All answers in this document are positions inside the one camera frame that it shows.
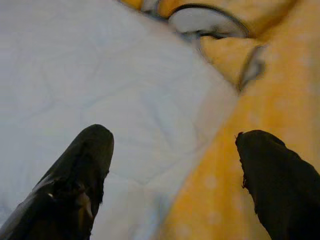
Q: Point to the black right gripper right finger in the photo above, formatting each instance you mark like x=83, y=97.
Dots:
x=280, y=185

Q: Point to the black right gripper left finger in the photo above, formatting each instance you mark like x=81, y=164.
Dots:
x=70, y=180

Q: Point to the yellow cartoon print blanket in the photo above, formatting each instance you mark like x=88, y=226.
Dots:
x=262, y=112

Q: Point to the white quilted mattress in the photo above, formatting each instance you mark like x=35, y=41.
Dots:
x=87, y=75

